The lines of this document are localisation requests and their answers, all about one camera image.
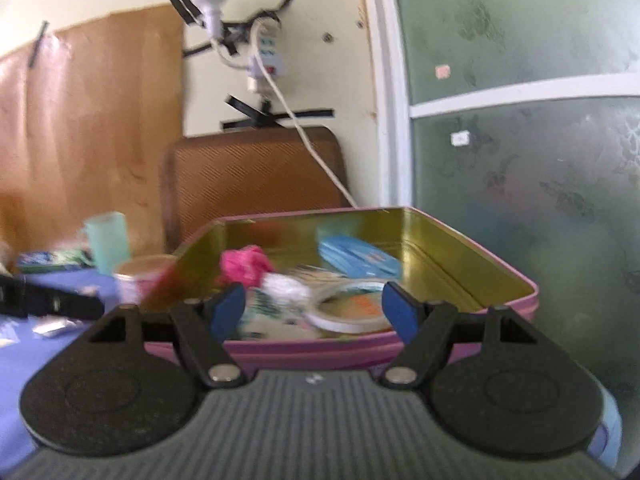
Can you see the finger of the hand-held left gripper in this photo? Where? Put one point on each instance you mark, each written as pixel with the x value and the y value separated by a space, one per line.
pixel 50 300

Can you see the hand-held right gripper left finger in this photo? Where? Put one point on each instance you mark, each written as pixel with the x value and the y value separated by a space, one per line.
pixel 227 312

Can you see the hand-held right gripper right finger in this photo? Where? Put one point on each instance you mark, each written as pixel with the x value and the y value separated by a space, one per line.
pixel 400 312

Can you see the green white tissue packet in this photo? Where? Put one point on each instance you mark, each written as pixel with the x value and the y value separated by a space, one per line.
pixel 265 320

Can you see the pink plush toy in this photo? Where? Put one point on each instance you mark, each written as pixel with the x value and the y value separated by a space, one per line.
pixel 245 265

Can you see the white tape roll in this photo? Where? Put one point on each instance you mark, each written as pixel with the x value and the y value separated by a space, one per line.
pixel 345 326

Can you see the blue striped packet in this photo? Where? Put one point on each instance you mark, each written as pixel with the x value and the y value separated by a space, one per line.
pixel 360 255

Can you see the pink tin box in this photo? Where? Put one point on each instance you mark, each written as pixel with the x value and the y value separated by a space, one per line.
pixel 450 245

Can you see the small silver wrapper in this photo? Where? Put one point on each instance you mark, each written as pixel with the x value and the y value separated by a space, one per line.
pixel 52 327

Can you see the small blue box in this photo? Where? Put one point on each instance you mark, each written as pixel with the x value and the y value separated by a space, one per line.
pixel 32 260

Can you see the small green box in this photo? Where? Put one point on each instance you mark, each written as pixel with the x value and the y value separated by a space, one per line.
pixel 72 258

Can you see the blue printed blanket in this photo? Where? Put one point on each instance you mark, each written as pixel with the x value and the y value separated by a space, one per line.
pixel 25 360

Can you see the teal plastic cup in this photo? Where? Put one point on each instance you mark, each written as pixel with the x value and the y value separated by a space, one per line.
pixel 107 242

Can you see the small pink container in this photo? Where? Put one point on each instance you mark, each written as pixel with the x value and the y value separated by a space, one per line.
pixel 142 275

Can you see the frosted glass door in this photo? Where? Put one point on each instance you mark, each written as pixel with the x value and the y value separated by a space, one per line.
pixel 525 185

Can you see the white door sticker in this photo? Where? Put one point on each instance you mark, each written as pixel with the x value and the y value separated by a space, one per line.
pixel 460 138

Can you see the white patterned object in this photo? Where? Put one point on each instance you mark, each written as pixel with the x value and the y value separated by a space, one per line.
pixel 607 435

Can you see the pink door sticker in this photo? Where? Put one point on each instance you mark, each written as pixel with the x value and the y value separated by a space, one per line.
pixel 442 72

